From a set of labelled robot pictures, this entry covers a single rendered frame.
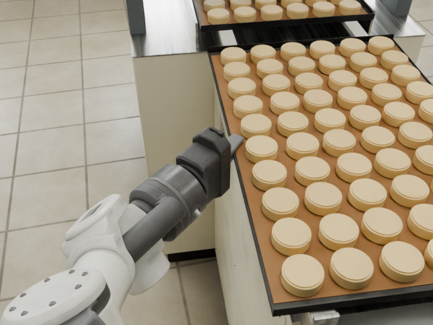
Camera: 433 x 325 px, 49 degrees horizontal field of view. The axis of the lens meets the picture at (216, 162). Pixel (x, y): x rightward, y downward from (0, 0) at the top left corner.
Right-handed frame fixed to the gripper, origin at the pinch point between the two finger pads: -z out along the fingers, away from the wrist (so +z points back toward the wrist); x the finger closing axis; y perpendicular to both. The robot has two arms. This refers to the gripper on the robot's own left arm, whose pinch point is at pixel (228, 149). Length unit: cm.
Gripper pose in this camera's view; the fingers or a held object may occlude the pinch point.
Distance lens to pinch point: 75.2
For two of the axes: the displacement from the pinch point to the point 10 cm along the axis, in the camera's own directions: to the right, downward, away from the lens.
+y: -8.0, -4.1, 4.5
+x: 0.0, -7.4, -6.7
